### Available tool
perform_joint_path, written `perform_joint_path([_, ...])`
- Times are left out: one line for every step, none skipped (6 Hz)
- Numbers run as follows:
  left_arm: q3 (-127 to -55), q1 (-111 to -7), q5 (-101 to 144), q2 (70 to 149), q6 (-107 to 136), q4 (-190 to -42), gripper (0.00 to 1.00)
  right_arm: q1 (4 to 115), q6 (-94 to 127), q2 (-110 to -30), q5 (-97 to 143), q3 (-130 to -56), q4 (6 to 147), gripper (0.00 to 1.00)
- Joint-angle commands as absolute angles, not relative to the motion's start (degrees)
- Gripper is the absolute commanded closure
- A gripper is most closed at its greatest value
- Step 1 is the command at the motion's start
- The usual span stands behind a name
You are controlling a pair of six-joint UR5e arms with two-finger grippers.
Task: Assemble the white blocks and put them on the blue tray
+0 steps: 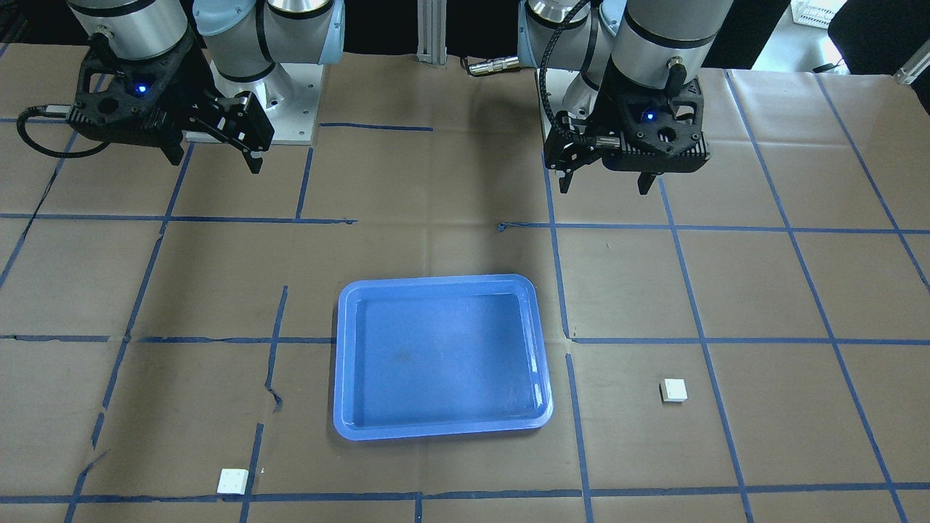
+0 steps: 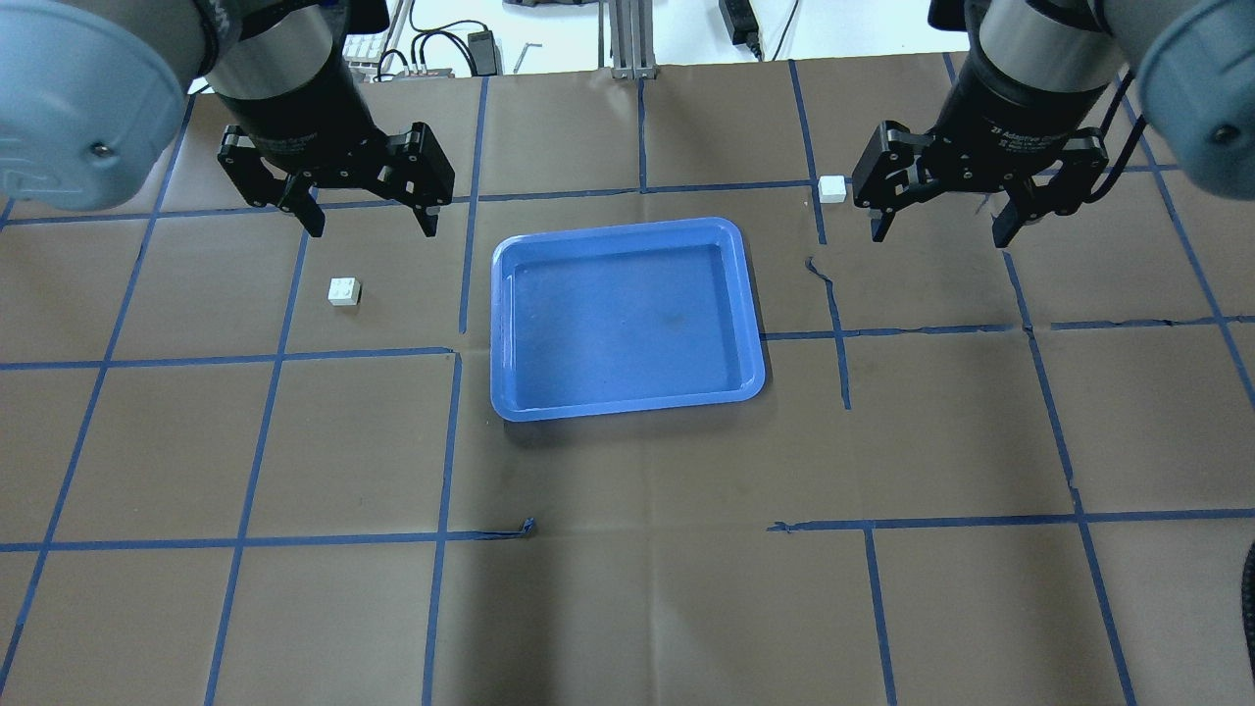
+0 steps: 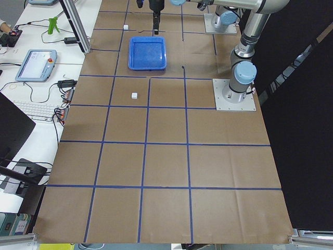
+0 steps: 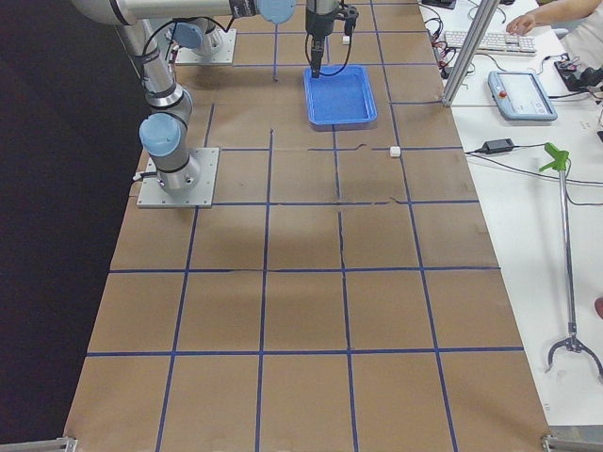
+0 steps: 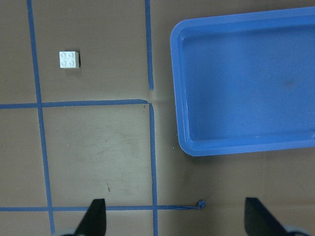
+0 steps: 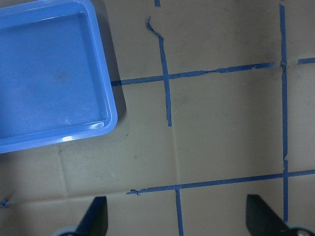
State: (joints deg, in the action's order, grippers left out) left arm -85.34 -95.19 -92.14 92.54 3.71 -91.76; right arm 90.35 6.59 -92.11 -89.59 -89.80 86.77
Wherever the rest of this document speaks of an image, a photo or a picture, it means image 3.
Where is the blue plastic tray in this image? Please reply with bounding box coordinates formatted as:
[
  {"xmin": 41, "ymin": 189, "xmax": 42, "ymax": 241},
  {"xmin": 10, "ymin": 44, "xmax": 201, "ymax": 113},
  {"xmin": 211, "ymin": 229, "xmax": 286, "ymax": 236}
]
[{"xmin": 128, "ymin": 36, "xmax": 167, "ymax": 70}]

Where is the black power adapter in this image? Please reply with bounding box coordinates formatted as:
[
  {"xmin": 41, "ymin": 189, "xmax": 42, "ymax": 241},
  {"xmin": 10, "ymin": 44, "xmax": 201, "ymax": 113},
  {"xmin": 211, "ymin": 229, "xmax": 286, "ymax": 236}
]
[{"xmin": 63, "ymin": 37, "xmax": 77, "ymax": 44}]

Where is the green plastic clamp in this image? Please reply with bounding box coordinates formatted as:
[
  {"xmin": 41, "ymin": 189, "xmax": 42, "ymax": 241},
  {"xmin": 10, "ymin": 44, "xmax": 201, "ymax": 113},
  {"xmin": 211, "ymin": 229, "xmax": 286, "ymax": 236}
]
[{"xmin": 47, "ymin": 17, "xmax": 60, "ymax": 35}]

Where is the blue teach pendant tablet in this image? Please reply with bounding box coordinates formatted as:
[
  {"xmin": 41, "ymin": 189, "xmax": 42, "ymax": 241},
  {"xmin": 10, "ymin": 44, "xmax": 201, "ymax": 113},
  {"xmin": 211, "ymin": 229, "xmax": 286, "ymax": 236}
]
[{"xmin": 15, "ymin": 49, "xmax": 57, "ymax": 82}]

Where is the brown paper table mat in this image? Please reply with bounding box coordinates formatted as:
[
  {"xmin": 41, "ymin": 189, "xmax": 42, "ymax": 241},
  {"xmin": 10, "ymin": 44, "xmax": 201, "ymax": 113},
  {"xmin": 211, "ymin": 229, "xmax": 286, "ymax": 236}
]
[{"xmin": 34, "ymin": 1, "xmax": 292, "ymax": 244}]

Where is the black electronics board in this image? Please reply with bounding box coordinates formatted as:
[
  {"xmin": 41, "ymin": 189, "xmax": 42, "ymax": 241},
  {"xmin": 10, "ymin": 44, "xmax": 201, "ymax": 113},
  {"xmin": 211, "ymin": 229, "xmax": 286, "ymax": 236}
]
[{"xmin": 1, "ymin": 30, "xmax": 22, "ymax": 47}]

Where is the white keyboard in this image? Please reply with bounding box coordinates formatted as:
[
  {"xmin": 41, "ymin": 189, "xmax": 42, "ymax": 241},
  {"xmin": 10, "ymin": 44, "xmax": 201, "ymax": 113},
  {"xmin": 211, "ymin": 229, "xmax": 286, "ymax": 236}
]
[{"xmin": 13, "ymin": 101, "xmax": 63, "ymax": 122}]

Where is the black monitor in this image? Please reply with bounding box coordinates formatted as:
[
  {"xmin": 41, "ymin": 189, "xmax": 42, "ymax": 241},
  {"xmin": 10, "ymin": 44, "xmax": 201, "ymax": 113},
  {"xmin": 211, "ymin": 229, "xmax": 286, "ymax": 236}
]
[{"xmin": 0, "ymin": 93, "xmax": 35, "ymax": 167}]

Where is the black monitor stand base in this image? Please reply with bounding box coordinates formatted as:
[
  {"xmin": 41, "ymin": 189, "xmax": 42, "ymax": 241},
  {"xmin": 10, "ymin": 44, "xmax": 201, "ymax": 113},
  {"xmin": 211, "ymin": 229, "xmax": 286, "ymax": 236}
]
[{"xmin": 13, "ymin": 158, "xmax": 47, "ymax": 184}]

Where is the aluminium frame post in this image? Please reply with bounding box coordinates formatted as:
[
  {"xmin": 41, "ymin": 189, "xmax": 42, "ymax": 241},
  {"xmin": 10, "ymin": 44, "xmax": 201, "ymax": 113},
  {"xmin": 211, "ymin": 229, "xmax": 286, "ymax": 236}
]
[{"xmin": 59, "ymin": 0, "xmax": 91, "ymax": 54}]

